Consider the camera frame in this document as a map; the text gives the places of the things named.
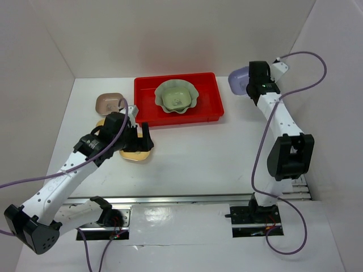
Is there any yellow square panda plate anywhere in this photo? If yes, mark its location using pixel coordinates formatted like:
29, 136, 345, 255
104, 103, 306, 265
119, 150, 151, 162

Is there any purple square panda plate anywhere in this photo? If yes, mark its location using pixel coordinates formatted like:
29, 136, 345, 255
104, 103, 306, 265
228, 66, 249, 96

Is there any green square plate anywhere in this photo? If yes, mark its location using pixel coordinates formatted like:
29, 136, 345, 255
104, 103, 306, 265
162, 87, 192, 111

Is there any large green scalloped bowl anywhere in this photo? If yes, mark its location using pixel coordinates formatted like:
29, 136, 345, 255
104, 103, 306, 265
154, 79, 199, 114

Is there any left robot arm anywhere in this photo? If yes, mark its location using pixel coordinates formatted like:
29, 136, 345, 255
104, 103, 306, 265
4, 112, 154, 255

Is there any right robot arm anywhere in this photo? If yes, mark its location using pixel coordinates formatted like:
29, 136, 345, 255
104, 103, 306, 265
246, 61, 314, 223

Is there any red plastic bin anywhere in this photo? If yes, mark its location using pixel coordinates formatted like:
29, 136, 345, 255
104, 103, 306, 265
134, 73, 224, 127

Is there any yellow square plate upper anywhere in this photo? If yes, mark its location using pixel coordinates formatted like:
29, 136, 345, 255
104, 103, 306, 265
96, 119, 105, 128

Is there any pink square panda plate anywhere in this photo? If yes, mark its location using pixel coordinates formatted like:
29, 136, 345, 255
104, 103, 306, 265
95, 93, 125, 116

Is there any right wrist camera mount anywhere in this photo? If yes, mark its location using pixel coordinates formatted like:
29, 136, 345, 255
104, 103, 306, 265
269, 57, 289, 83

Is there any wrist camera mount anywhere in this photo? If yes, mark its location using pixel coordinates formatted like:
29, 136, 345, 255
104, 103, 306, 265
128, 105, 138, 119
269, 57, 289, 83

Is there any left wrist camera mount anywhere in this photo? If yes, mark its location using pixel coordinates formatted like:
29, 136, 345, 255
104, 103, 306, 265
128, 105, 138, 119

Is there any aluminium mounting rail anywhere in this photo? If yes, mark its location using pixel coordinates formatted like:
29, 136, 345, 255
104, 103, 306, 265
64, 192, 311, 206

